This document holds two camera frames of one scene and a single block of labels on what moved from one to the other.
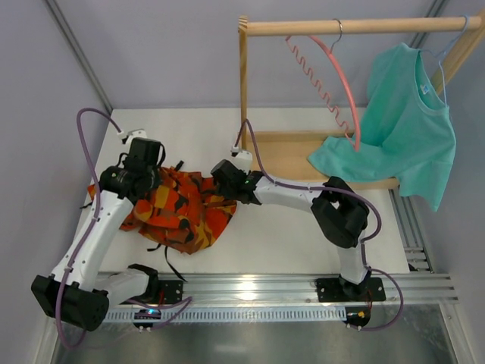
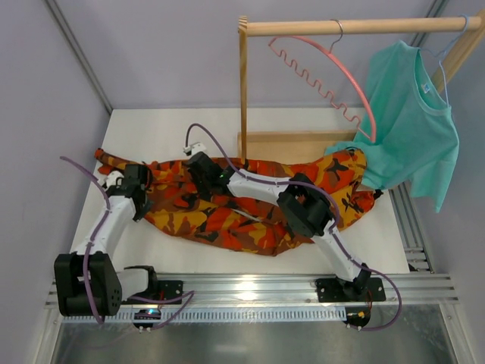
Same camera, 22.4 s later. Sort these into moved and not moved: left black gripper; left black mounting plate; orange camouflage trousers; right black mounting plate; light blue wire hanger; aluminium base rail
Moved: left black gripper; orange camouflage trousers
Not moved: aluminium base rail; left black mounting plate; right black mounting plate; light blue wire hanger
